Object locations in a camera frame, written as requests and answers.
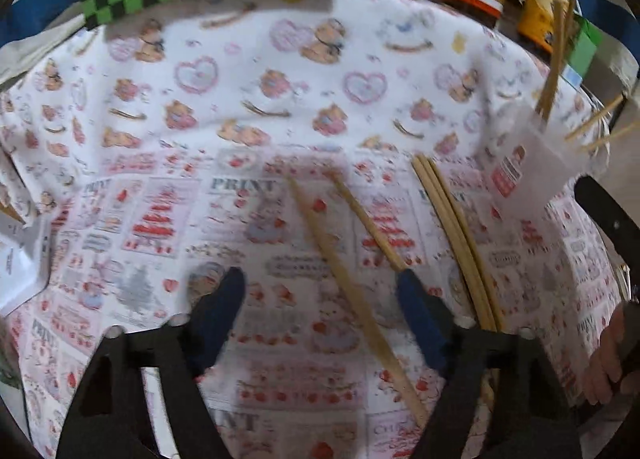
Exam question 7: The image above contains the bunch of bamboo chopsticks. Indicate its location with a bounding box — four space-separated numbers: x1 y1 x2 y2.
535 0 640 152

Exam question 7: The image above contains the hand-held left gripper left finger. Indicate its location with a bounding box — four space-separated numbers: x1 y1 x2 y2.
56 266 247 459

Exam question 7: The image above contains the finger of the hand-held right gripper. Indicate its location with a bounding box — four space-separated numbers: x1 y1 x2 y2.
574 175 640 270

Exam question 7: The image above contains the person's right hand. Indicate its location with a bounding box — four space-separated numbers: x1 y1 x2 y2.
582 309 628 407

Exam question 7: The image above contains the clear plastic cup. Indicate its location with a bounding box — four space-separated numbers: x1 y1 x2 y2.
482 104 608 210

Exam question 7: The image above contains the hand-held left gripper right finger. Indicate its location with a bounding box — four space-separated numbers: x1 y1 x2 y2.
396 268 583 459

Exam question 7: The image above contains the green drink carton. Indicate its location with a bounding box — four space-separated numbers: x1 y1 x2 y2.
567 16 606 84

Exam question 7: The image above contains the bear print tablecloth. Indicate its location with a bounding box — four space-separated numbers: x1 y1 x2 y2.
0 0 631 459

